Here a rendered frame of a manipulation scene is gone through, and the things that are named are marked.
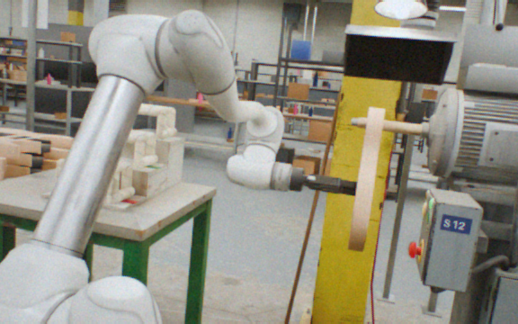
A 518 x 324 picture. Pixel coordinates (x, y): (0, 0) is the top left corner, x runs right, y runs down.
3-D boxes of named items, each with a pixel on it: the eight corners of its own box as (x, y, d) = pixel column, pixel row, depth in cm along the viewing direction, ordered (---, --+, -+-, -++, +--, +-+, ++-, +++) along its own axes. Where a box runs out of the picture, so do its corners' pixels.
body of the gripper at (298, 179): (290, 192, 149) (318, 197, 147) (287, 187, 141) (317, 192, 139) (294, 170, 150) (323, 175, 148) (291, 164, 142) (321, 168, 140)
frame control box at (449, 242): (504, 292, 121) (524, 198, 117) (531, 333, 100) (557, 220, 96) (408, 274, 126) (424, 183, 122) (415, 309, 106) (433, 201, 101)
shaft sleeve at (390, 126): (419, 136, 135) (421, 125, 135) (420, 135, 132) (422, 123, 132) (357, 128, 139) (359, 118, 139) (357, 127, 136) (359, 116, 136)
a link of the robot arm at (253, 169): (267, 182, 140) (277, 146, 146) (219, 174, 143) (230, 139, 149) (271, 197, 149) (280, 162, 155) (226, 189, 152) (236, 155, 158)
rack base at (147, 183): (166, 189, 162) (168, 164, 161) (147, 200, 146) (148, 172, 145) (95, 178, 167) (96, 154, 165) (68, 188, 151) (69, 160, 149)
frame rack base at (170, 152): (182, 182, 177) (185, 138, 174) (166, 190, 162) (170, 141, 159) (116, 172, 181) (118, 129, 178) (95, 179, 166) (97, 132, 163)
